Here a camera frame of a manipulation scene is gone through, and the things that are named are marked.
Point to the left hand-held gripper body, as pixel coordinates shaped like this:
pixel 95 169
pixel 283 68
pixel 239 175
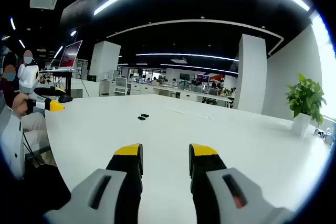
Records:
pixel 26 79

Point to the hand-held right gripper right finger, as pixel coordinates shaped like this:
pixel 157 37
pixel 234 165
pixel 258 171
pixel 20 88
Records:
pixel 210 203

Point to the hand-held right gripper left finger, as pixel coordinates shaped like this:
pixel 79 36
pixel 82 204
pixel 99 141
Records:
pixel 105 197

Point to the black plastic buckle pronged part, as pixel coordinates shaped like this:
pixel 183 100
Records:
pixel 141 118

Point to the black plastic buckle socket part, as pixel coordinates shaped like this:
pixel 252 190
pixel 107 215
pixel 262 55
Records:
pixel 145 115

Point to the person's left hand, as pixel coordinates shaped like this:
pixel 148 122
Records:
pixel 20 104

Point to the beige cloth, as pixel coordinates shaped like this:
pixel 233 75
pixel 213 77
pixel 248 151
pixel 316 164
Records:
pixel 34 125

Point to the open silver laptop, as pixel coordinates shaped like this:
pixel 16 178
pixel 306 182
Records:
pixel 70 54

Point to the white square pillar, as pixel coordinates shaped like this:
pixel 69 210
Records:
pixel 250 77
pixel 105 58

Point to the white office chair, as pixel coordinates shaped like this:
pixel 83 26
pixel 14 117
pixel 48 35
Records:
pixel 121 86

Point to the dark hanging screen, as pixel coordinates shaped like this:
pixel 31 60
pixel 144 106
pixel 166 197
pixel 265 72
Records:
pixel 80 7

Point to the row of white office desks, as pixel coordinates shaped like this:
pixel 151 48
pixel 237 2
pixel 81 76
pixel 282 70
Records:
pixel 170 90

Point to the thin office ceiling light strip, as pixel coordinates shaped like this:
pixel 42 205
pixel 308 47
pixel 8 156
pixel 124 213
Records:
pixel 183 55

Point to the green plant in white pot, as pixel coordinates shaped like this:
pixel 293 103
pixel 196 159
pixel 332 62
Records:
pixel 305 100

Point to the large bright window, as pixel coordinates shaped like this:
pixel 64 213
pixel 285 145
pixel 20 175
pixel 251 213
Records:
pixel 324 51

